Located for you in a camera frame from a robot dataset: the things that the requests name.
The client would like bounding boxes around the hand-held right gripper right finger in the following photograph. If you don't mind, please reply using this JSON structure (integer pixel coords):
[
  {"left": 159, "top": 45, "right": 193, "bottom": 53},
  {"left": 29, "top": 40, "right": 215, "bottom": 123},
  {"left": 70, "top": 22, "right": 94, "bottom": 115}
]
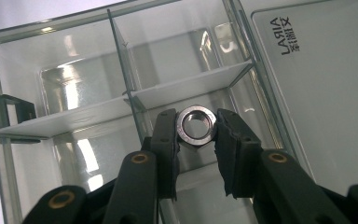
[{"left": 213, "top": 108, "right": 352, "bottom": 224}]

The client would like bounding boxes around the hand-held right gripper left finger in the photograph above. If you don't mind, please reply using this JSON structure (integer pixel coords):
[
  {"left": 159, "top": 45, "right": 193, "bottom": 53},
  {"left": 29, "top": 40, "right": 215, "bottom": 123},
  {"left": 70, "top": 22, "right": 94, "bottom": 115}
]
[{"left": 103, "top": 108, "right": 180, "bottom": 224}]

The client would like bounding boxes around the silver metal hex nut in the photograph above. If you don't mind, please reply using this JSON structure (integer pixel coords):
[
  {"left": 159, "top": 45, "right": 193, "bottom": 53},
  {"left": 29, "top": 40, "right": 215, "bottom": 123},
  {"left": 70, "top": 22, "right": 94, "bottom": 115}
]
[{"left": 175, "top": 105, "right": 218, "bottom": 147}]

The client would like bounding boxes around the clear plastic compartment box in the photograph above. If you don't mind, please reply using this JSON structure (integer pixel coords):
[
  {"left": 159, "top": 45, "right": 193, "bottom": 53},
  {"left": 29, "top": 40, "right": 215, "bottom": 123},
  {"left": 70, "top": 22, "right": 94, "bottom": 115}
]
[{"left": 0, "top": 0, "right": 358, "bottom": 224}]

